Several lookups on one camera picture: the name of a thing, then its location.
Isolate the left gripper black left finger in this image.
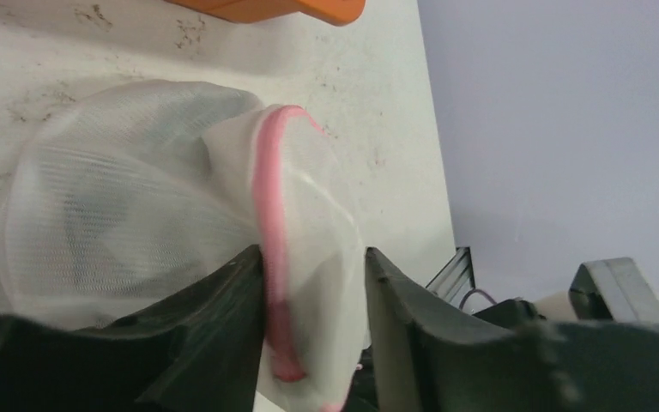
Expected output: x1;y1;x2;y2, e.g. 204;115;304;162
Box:
0;245;265;411

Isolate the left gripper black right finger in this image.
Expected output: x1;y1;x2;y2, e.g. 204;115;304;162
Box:
366;248;659;411

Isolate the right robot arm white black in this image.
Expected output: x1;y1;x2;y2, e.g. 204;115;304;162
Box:
474;257;659;329

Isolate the white mesh laundry bag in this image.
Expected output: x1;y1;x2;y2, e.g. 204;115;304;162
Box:
0;81;367;411

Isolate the aluminium front rail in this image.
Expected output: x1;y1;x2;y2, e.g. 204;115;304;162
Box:
426;247;475;307

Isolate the orange plastic tub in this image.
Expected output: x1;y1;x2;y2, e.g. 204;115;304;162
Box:
169;0;366;27

